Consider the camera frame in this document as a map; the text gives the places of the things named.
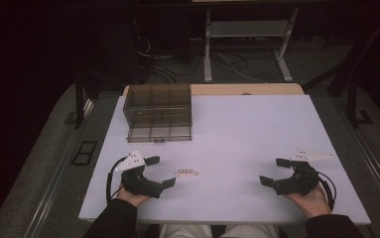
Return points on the transparent brown drawer box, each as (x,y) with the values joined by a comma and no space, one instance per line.
(157,112)

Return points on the white metal stand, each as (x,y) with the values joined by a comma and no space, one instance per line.
(248,29)

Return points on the person's legs light trousers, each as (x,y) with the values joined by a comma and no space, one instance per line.
(184,231)

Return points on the metal floor rail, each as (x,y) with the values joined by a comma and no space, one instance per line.
(372,165)
(52,191)

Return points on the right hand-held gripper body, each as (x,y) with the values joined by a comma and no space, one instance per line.
(301,181)

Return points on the white table cover board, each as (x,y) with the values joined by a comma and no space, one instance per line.
(237,132)

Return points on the black floor socket plate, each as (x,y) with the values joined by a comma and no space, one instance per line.
(84,152)

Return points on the person's right hand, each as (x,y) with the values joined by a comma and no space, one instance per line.
(313,203)

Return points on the small white beaded hair clip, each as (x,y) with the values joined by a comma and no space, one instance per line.
(186,172)

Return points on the person's left hand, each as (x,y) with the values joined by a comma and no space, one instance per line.
(132,197)

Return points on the black metal stand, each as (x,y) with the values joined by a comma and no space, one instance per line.
(352,99)
(79,99)

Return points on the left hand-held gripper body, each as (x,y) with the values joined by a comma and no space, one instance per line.
(139,183)

